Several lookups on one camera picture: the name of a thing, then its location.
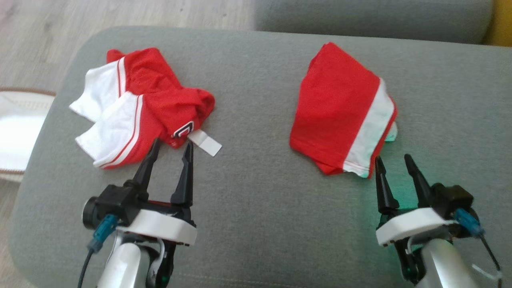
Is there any red white lettered jersey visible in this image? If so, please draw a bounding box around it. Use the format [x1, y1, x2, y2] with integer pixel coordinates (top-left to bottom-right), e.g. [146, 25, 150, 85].
[69, 47, 222, 170]

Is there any wide yellow sofa back cushion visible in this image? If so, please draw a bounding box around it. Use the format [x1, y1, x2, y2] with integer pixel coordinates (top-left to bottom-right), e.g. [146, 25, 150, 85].
[482, 0, 512, 48]

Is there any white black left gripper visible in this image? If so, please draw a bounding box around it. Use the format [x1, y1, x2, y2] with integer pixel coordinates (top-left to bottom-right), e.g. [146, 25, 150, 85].
[128, 138, 197, 245]

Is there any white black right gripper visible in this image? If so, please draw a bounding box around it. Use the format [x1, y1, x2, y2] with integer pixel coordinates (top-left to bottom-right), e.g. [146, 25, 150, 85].
[375, 154, 456, 246]

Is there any red white garment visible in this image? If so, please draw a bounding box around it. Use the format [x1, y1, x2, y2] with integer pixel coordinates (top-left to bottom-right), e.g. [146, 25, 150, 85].
[289, 42, 398, 178]

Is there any left cable with teal plug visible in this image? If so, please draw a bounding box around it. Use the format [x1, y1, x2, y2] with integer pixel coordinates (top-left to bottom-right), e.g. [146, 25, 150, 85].
[77, 214, 118, 288]

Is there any grey sofa seat cushion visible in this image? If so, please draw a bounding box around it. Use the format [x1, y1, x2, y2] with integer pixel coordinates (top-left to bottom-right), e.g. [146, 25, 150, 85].
[8, 26, 512, 288]

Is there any white rug with brown edge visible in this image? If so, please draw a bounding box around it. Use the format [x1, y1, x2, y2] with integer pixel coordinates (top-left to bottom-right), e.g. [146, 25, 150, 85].
[0, 88, 56, 182]

